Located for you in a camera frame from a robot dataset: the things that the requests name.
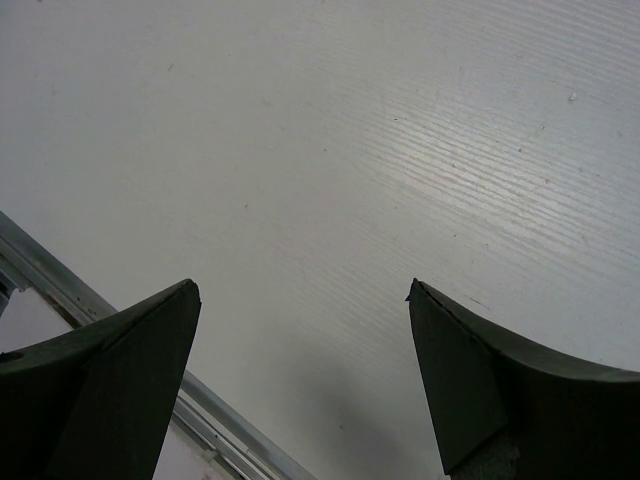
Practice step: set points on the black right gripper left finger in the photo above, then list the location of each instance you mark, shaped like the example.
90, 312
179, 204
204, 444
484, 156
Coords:
96, 402

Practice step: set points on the aluminium table edge rail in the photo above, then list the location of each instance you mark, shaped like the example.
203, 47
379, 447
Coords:
207, 438

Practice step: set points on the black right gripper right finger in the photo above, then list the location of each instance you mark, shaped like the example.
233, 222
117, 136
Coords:
505, 407

